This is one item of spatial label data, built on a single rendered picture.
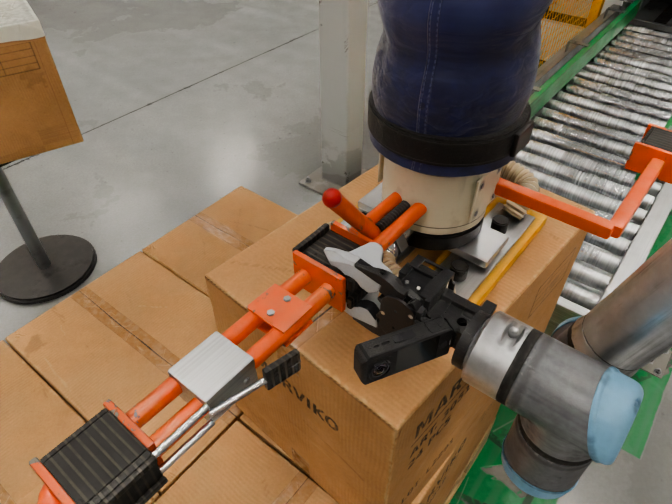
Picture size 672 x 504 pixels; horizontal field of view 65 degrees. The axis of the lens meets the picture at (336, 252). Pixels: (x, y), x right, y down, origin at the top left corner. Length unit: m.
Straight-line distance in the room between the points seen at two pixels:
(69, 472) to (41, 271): 1.96
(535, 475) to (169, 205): 2.24
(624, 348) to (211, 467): 0.79
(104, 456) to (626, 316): 0.55
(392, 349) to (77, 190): 2.50
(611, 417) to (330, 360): 0.36
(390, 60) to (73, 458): 0.56
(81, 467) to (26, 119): 1.52
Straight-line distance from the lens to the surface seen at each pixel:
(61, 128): 1.98
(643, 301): 0.64
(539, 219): 1.00
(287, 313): 0.62
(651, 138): 1.03
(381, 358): 0.57
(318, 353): 0.75
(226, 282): 0.86
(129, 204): 2.73
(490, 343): 0.58
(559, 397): 0.58
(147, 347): 1.34
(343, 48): 2.29
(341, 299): 0.65
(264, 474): 1.12
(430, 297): 0.61
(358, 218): 0.66
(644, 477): 1.94
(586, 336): 0.71
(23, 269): 2.52
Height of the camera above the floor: 1.56
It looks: 43 degrees down
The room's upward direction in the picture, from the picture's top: straight up
